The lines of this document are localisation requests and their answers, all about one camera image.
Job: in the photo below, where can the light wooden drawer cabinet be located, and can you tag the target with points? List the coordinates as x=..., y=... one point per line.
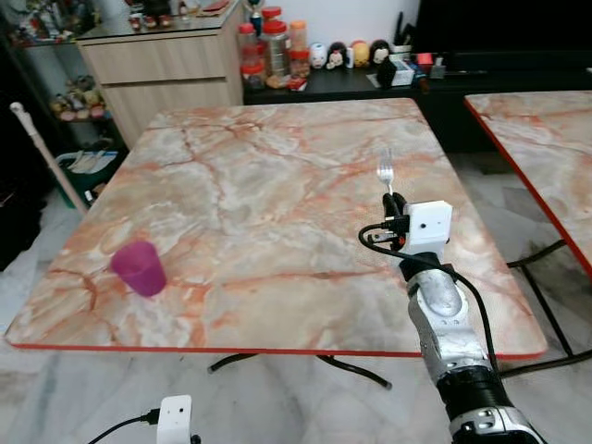
x=166, y=74

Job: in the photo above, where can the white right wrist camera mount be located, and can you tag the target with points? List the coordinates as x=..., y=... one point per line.
x=429, y=226

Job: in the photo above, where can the marble top table, cup on it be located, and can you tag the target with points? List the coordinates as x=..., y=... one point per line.
x=259, y=213

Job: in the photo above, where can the yellow round figurine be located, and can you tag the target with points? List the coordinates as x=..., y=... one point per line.
x=360, y=54

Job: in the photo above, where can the black-haired round figurine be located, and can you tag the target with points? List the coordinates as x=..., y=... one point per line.
x=337, y=56

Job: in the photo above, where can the light wooden stick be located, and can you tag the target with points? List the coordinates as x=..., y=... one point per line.
x=46, y=157

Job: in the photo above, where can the silver metal fork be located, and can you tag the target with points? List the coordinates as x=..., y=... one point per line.
x=386, y=168

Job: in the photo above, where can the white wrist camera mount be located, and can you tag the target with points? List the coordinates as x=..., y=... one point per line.
x=174, y=418
x=429, y=226

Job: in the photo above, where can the white and blue box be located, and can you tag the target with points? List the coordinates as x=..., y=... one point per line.
x=400, y=73

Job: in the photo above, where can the white round figurine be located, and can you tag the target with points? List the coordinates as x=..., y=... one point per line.
x=317, y=56

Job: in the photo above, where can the black television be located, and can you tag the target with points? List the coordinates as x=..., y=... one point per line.
x=504, y=26

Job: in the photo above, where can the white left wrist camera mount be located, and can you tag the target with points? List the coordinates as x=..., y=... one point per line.
x=174, y=418

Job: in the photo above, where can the orange-lidded tall jar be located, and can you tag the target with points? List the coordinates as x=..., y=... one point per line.
x=298, y=35

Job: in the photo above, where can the empty marble top table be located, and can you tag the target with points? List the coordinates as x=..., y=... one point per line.
x=546, y=148

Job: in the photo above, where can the purple plastic cup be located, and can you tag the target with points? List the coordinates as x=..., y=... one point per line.
x=140, y=269

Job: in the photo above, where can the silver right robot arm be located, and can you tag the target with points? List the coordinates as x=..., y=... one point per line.
x=446, y=319

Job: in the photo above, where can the black low tv console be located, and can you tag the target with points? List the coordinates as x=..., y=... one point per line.
x=499, y=79

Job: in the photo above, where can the small red-lidded snack jar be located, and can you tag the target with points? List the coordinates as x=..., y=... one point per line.
x=299, y=64

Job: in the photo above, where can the large red-lidded clear jar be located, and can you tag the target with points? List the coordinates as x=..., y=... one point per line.
x=275, y=51

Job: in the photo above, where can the dark round figurine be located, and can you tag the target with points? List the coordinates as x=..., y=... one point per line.
x=379, y=52

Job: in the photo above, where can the glass display shelf with trinkets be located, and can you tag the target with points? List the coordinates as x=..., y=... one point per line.
x=55, y=74

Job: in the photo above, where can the green plastic basket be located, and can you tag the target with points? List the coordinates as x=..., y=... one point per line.
x=88, y=176

